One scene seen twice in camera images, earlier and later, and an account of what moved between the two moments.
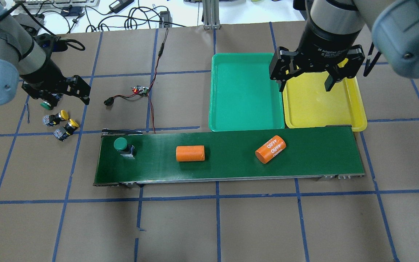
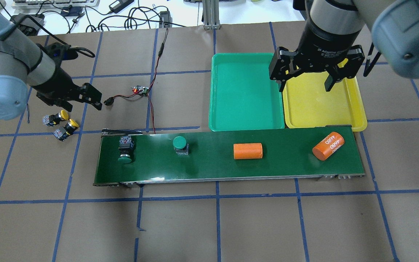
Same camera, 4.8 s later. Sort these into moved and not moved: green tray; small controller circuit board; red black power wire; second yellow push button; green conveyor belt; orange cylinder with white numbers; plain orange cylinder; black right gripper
Moved: orange cylinder with white numbers; plain orange cylinder
Not moved: second yellow push button; green conveyor belt; green tray; small controller circuit board; black right gripper; red black power wire
